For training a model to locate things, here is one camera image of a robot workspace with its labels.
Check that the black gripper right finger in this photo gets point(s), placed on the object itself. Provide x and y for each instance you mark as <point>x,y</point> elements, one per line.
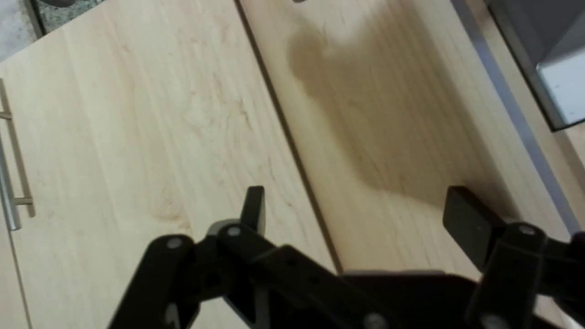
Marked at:
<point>506,275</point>

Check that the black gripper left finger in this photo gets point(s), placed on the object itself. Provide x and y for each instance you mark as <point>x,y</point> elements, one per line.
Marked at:
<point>166,275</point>

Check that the light wood cabinet body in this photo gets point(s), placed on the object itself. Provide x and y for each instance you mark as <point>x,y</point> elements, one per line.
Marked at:
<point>577,158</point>

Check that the stainless steel range hood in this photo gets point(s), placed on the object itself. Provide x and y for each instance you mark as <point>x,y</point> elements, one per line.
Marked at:
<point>568,80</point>

